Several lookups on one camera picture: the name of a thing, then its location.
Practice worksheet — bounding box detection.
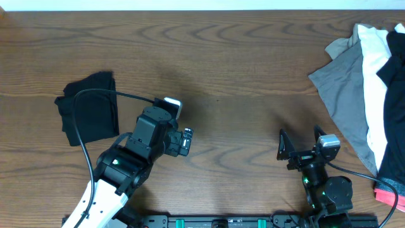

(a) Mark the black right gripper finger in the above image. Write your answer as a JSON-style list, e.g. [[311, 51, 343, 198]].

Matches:
[[277, 129, 295, 160], [314, 125, 326, 148]]

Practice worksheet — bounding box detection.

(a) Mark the black polo shirt with logo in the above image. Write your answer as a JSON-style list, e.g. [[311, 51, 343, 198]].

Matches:
[[54, 72, 120, 146]]

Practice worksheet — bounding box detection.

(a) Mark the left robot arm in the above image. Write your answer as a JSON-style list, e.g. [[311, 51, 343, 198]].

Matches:
[[63, 101, 193, 227]]

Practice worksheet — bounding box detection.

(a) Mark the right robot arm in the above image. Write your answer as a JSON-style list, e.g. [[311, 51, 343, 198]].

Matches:
[[277, 126, 353, 228]]

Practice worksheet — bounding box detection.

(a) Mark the red and grey garment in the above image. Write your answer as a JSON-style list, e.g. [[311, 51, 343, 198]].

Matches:
[[374, 178, 404, 212]]

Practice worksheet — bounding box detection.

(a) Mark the white garment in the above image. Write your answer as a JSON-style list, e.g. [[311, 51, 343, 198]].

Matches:
[[358, 24, 404, 176]]

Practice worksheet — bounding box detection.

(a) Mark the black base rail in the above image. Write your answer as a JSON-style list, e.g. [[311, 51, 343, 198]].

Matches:
[[98, 213, 379, 228]]

